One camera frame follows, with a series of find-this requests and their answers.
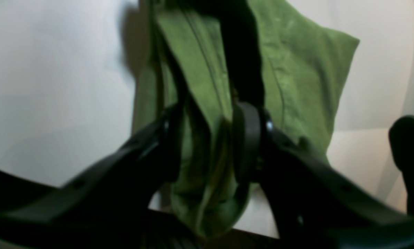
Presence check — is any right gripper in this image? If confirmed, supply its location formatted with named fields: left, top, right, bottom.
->
left=389, top=115, right=414, bottom=216

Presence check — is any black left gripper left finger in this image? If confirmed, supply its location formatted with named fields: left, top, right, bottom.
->
left=0, top=104, right=183, bottom=249

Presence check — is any green t-shirt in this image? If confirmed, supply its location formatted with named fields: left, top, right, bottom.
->
left=132, top=0, right=360, bottom=240

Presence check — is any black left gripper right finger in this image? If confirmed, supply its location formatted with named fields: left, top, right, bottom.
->
left=232, top=102, right=414, bottom=249

